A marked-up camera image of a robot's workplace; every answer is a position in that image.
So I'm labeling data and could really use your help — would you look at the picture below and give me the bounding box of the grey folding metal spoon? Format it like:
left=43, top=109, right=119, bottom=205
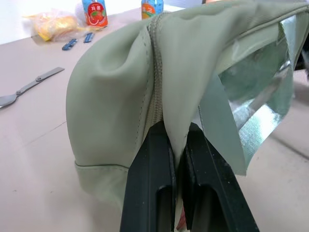
left=0, top=67, right=65, bottom=109

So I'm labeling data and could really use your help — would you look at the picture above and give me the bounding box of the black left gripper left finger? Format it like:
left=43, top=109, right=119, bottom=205
left=119, top=120, right=177, bottom=232

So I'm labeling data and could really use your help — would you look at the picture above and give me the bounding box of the clear bag of yellow snacks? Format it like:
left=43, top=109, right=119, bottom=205
left=22, top=8, right=91, bottom=42

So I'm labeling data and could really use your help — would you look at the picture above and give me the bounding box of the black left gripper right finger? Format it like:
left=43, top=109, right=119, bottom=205
left=181, top=122, right=260, bottom=232

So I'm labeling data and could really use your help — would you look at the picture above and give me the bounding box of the green fabric zip pouch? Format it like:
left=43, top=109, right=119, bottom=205
left=65, top=0, right=309, bottom=215

